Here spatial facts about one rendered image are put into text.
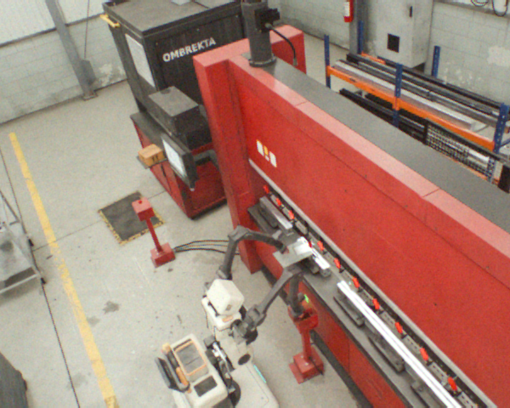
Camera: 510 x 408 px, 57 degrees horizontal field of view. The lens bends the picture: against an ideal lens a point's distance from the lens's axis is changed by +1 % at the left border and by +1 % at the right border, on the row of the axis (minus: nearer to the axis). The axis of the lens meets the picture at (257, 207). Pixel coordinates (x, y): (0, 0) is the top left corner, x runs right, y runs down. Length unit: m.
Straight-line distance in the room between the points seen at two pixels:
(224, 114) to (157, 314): 2.18
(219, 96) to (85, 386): 2.80
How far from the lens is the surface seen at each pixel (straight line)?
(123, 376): 4.58
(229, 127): 3.82
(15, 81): 9.51
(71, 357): 4.94
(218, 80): 3.63
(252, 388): 3.87
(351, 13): 8.50
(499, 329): 2.22
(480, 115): 4.38
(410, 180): 2.19
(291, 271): 2.90
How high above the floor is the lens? 3.64
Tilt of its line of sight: 40 degrees down
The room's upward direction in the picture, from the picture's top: 11 degrees counter-clockwise
